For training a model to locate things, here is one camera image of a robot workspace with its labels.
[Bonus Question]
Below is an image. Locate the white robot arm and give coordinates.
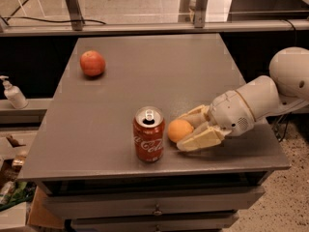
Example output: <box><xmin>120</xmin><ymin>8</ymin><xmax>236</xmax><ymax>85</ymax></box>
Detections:
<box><xmin>177</xmin><ymin>47</ymin><xmax>309</xmax><ymax>152</ymax></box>

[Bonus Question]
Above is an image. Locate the black cable on floor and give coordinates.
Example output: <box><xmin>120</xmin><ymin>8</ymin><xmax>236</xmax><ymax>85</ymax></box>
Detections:
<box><xmin>0</xmin><ymin>14</ymin><xmax>107</xmax><ymax>27</ymax></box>

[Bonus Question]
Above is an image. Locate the cardboard box with clutter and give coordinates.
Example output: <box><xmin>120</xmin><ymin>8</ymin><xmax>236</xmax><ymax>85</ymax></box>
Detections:
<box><xmin>0</xmin><ymin>131</ymin><xmax>64</xmax><ymax>232</ymax></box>

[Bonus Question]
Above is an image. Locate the lower grey drawer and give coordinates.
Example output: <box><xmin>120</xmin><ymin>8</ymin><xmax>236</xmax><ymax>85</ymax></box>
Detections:
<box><xmin>71</xmin><ymin>212</ymin><xmax>239</xmax><ymax>232</ymax></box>

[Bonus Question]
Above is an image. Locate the metal window rail frame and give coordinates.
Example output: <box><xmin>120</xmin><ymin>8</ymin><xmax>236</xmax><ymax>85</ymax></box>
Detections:
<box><xmin>0</xmin><ymin>0</ymin><xmax>309</xmax><ymax>37</ymax></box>

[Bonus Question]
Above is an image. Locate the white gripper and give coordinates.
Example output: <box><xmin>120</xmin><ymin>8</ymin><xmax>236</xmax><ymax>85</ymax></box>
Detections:
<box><xmin>177</xmin><ymin>91</ymin><xmax>255</xmax><ymax>152</ymax></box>

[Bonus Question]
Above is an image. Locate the grey drawer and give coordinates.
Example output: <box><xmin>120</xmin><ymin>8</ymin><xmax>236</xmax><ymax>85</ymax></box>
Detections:
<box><xmin>43</xmin><ymin>186</ymin><xmax>265</xmax><ymax>219</ymax></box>
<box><xmin>71</xmin><ymin>212</ymin><xmax>239</xmax><ymax>232</ymax></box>

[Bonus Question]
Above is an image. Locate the orange fruit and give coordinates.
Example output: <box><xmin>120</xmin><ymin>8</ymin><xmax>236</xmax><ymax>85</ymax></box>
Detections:
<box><xmin>167</xmin><ymin>119</ymin><xmax>194</xmax><ymax>143</ymax></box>

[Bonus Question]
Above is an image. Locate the red coke can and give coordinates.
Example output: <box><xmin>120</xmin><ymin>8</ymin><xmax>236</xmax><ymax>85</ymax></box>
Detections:
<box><xmin>133</xmin><ymin>106</ymin><xmax>165</xmax><ymax>162</ymax></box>

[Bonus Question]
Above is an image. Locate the red apple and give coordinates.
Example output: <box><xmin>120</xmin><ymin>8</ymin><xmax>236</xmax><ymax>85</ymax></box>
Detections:
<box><xmin>79</xmin><ymin>50</ymin><xmax>106</xmax><ymax>76</ymax></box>

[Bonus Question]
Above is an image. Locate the white pump bottle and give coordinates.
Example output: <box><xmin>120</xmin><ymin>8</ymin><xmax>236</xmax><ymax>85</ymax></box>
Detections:
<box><xmin>0</xmin><ymin>75</ymin><xmax>28</xmax><ymax>109</ymax></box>

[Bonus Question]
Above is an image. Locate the grey drawer cabinet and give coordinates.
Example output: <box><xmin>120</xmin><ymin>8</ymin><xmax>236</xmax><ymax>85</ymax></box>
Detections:
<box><xmin>20</xmin><ymin>34</ymin><xmax>289</xmax><ymax>232</ymax></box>

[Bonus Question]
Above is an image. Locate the upper grey drawer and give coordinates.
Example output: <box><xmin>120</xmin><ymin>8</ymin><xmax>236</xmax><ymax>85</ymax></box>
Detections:
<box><xmin>43</xmin><ymin>186</ymin><xmax>265</xmax><ymax>219</ymax></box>

